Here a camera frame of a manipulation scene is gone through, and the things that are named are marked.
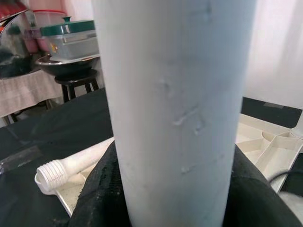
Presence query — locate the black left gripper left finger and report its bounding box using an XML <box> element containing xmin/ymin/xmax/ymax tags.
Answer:
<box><xmin>68</xmin><ymin>141</ymin><xmax>133</xmax><ymax>227</ymax></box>

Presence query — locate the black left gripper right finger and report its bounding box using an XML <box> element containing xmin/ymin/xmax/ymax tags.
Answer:
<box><xmin>222</xmin><ymin>143</ymin><xmax>300</xmax><ymax>227</ymax></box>

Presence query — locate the white plastic table leg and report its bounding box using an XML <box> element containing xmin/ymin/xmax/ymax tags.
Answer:
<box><xmin>35</xmin><ymin>137</ymin><xmax>116</xmax><ymax>197</ymax></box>
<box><xmin>91</xmin><ymin>0</ymin><xmax>258</xmax><ymax>227</ymax></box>

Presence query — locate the white plastic table top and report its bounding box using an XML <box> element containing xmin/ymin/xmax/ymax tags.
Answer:
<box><xmin>34</xmin><ymin>113</ymin><xmax>303</xmax><ymax>217</ymax></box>

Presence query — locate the black tablecloth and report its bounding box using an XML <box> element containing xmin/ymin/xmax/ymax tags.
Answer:
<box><xmin>0</xmin><ymin>87</ymin><xmax>299</xmax><ymax>227</ymax></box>

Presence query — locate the clear tape strip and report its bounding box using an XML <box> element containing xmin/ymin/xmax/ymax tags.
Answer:
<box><xmin>0</xmin><ymin>144</ymin><xmax>43</xmax><ymax>175</ymax></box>

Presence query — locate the black wooden stool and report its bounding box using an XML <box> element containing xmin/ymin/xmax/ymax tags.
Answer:
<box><xmin>54</xmin><ymin>70</ymin><xmax>106</xmax><ymax>103</ymax></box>

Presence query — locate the pink cloth covered table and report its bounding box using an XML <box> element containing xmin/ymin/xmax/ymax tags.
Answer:
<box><xmin>0</xmin><ymin>70</ymin><xmax>63</xmax><ymax>125</ymax></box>

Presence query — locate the black metal wok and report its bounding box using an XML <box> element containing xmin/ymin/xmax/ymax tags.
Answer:
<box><xmin>35</xmin><ymin>54</ymin><xmax>102</xmax><ymax>80</ymax></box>

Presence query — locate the grey plastic storage container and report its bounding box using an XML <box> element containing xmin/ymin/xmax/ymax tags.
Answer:
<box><xmin>39</xmin><ymin>16</ymin><xmax>101</xmax><ymax>62</ymax></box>

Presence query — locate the pink plastic basin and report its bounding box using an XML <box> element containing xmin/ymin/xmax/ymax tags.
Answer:
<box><xmin>23</xmin><ymin>29</ymin><xmax>52</xmax><ymax>54</ymax></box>

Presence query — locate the large steel pot lid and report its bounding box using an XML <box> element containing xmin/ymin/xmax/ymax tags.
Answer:
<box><xmin>0</xmin><ymin>8</ymin><xmax>35</xmax><ymax>79</ymax></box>

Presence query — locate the red lidded clear tub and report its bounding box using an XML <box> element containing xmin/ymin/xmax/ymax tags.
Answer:
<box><xmin>32</xmin><ymin>9</ymin><xmax>67</xmax><ymax>26</ymax></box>

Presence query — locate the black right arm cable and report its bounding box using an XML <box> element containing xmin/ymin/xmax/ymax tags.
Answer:
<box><xmin>268</xmin><ymin>153</ymin><xmax>303</xmax><ymax>197</ymax></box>

